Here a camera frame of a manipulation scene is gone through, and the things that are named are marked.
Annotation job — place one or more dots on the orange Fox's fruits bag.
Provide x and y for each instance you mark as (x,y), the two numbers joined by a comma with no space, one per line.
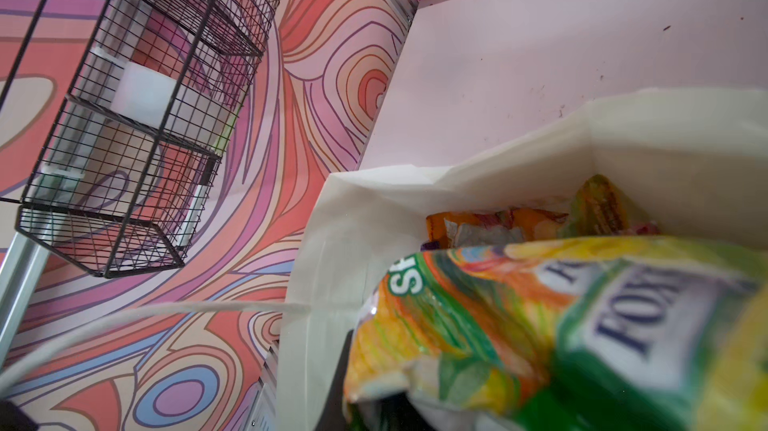
(513,225)

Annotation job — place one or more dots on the green Fox's bag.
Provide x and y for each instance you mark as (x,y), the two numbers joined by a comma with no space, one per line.
(597,333)

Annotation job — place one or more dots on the illustrated paper gift bag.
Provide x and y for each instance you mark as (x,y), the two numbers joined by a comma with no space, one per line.
(695,159)

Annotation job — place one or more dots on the marker pen in basket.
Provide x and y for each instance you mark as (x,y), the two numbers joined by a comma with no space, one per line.
(187,227)

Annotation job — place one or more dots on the black wire basket left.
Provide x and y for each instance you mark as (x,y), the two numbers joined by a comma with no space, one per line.
(120,184)

